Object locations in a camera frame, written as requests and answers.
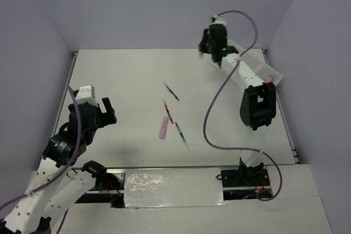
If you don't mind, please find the purple highlighter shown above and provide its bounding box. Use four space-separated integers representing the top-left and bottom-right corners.
159 116 169 140

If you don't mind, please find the red pen refill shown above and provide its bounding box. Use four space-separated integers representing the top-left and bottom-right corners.
162 99 174 124

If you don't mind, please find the light blue pen refill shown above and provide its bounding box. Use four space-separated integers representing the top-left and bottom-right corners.
174 122 190 149

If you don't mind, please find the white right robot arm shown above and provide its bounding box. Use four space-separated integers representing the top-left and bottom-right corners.
199 22 276 185

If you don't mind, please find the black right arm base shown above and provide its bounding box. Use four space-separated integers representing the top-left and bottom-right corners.
216 158 273 201

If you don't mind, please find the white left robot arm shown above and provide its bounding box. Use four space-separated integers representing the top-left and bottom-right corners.
1 98 122 233

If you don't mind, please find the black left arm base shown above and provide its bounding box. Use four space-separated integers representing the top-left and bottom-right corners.
77 161 126 208

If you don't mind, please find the white three-compartment tray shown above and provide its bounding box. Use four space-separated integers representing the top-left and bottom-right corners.
210 39 283 90

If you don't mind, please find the dark blue pen refill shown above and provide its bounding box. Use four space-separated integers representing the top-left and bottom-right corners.
163 82 180 102

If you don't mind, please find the silver tape sheet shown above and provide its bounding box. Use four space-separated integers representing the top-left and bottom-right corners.
124 168 226 208

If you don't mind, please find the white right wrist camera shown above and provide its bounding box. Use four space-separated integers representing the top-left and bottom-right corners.
211 15 227 26

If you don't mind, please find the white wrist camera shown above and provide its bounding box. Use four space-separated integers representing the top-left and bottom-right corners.
74 85 98 107
211 15 227 26

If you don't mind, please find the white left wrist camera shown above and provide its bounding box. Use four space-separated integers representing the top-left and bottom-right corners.
74 85 98 107

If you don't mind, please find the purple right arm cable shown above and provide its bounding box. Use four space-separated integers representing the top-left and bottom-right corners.
203 10 284 201

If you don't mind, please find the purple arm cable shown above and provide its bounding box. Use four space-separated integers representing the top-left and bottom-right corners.
203 10 284 201
0 85 82 234

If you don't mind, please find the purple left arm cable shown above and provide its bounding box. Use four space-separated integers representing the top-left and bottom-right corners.
0 85 82 234

